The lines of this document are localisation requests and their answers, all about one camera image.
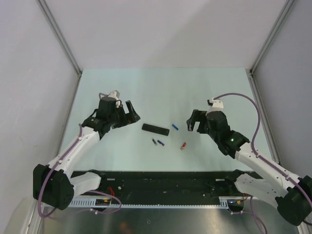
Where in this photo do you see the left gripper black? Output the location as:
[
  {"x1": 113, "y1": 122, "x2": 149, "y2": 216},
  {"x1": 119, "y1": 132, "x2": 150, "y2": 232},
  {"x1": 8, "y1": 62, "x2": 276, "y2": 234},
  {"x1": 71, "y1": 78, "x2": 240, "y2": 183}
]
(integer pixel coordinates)
[{"x1": 108, "y1": 100, "x2": 139, "y2": 129}]

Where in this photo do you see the black remote control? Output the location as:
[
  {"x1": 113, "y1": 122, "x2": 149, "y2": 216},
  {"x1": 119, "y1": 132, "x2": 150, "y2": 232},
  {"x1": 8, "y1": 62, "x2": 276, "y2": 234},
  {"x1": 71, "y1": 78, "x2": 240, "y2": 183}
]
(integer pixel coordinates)
[{"x1": 141, "y1": 123, "x2": 170, "y2": 136}]

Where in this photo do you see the red battery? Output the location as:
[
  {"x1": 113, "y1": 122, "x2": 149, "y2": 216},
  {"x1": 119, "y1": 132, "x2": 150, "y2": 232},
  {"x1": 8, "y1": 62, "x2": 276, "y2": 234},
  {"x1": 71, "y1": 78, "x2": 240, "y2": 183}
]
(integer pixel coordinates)
[{"x1": 180, "y1": 142, "x2": 186, "y2": 150}]

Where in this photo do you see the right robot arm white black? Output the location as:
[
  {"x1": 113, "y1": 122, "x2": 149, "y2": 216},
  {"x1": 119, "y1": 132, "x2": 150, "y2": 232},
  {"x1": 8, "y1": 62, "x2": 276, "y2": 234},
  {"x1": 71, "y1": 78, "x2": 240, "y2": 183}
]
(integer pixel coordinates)
[{"x1": 186, "y1": 109, "x2": 312, "y2": 226}]

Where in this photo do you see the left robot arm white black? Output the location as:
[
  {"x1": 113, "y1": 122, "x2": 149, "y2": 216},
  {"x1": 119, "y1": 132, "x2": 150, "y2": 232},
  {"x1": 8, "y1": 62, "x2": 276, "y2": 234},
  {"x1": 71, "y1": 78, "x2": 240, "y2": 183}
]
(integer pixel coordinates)
[{"x1": 33, "y1": 93, "x2": 140, "y2": 210}]

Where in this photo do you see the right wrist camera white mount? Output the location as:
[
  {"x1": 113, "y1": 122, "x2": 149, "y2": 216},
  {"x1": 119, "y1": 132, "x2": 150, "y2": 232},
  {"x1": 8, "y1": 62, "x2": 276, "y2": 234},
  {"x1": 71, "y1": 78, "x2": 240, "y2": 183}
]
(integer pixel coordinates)
[{"x1": 207, "y1": 98, "x2": 224, "y2": 111}]

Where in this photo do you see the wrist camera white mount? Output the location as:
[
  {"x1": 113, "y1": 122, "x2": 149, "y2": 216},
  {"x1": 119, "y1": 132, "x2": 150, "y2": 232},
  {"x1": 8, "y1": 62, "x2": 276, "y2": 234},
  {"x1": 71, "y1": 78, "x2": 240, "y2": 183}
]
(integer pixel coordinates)
[
  {"x1": 98, "y1": 90, "x2": 122, "y2": 108},
  {"x1": 207, "y1": 98, "x2": 224, "y2": 111}
]

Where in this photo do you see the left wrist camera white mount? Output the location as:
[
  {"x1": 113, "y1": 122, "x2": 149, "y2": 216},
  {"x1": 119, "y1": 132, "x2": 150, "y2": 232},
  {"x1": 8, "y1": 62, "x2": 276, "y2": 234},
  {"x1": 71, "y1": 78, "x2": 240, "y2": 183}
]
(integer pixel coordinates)
[{"x1": 98, "y1": 90, "x2": 122, "y2": 108}]

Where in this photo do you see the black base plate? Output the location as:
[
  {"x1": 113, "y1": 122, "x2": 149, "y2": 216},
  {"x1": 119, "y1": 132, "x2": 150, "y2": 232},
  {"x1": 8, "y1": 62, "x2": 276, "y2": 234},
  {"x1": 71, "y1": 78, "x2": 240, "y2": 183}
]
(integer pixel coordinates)
[{"x1": 70, "y1": 170, "x2": 261, "y2": 205}]

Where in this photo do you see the grey slotted cable duct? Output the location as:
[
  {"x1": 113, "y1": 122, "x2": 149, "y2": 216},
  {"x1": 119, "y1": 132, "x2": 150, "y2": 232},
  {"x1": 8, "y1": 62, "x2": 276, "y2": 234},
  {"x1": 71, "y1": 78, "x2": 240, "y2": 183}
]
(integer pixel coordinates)
[{"x1": 68, "y1": 196, "x2": 243, "y2": 209}]

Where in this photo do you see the left aluminium frame post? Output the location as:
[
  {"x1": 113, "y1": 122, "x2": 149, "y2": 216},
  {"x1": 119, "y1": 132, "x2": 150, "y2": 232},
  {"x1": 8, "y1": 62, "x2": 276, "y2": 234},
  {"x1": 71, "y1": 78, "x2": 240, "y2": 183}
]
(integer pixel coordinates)
[{"x1": 36, "y1": 0, "x2": 82, "y2": 76}]

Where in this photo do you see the aluminium frame post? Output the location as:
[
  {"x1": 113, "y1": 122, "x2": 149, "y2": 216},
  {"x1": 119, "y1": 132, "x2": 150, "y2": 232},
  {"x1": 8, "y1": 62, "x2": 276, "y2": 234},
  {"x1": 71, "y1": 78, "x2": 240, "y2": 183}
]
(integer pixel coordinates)
[
  {"x1": 36, "y1": 0, "x2": 82, "y2": 76},
  {"x1": 250, "y1": 0, "x2": 297, "y2": 74}
]

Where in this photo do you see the right aluminium frame post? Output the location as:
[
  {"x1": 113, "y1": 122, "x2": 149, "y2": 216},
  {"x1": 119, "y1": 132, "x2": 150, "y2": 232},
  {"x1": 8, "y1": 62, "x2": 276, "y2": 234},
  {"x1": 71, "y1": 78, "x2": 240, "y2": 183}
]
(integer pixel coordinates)
[{"x1": 250, "y1": 0, "x2": 297, "y2": 74}]

